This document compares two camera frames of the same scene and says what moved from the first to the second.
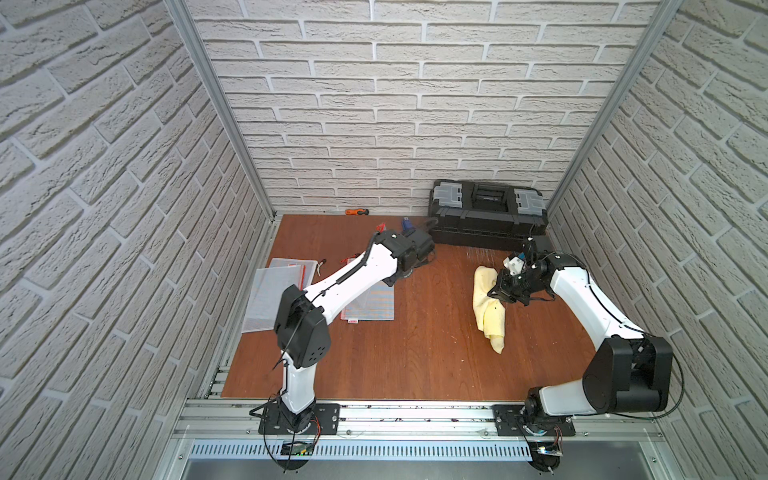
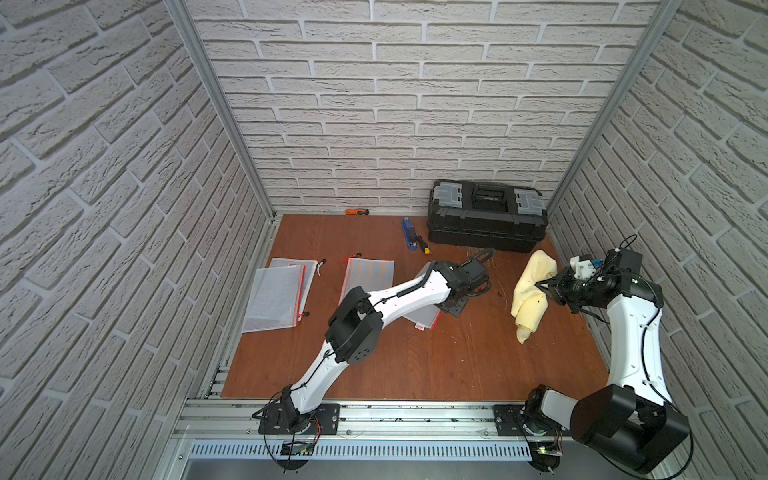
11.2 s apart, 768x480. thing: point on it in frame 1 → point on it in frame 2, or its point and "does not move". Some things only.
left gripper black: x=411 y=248 → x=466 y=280
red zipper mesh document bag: x=267 y=295 does not move
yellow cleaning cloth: x=489 y=311 → x=530 y=300
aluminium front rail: x=224 y=420 does not move
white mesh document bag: x=308 y=269 does not move
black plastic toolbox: x=485 y=214 does not move
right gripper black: x=501 y=289 → x=559 y=286
